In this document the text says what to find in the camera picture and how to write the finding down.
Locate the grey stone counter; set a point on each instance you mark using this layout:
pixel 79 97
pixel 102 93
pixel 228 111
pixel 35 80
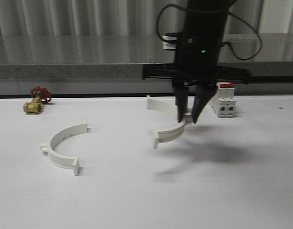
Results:
pixel 76 65

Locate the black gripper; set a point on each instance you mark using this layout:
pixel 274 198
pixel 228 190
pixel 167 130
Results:
pixel 195 60

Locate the white circuit breaker red switch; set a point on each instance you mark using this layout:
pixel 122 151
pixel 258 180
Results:
pixel 223 102

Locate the brass valve red handle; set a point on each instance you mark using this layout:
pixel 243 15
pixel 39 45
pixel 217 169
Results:
pixel 40 96

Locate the grey corrugated curtain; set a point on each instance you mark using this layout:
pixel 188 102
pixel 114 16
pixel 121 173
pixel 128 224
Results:
pixel 79 17

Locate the white half pipe clamp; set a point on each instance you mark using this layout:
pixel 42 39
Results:
pixel 60 160
pixel 170 133

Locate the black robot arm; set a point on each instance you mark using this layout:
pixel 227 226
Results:
pixel 207 16

